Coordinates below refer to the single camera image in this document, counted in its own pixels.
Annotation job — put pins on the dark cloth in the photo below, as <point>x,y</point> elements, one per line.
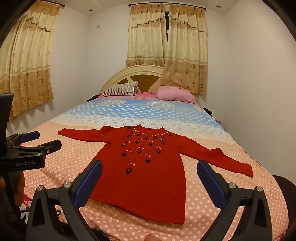
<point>92,98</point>
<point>209,111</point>

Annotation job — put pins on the dark curtain rod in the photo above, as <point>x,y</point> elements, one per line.
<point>167,5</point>
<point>60,5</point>

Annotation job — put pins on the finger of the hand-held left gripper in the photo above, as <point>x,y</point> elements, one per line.
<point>29,135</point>
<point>49,146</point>

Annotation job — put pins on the beige patterned curtain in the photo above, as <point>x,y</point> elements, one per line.
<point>145,39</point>
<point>27,69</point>
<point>185,51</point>

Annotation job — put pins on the pink blanket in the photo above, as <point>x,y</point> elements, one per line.
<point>141,95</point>

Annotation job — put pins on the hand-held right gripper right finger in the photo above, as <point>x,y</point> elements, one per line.
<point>210,178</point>

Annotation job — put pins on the cream wooden headboard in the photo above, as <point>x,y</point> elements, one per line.
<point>129,71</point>

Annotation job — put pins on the pink pillow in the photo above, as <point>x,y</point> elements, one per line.
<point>173,94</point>

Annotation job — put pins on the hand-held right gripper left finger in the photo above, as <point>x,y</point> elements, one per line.
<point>92,176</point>

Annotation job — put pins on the striped pillow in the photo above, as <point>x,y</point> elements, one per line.
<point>120,90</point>

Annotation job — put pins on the red embroidered sweater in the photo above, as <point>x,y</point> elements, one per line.
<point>143,183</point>

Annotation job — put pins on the polka dot bed sheet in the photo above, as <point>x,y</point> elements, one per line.
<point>69,162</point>

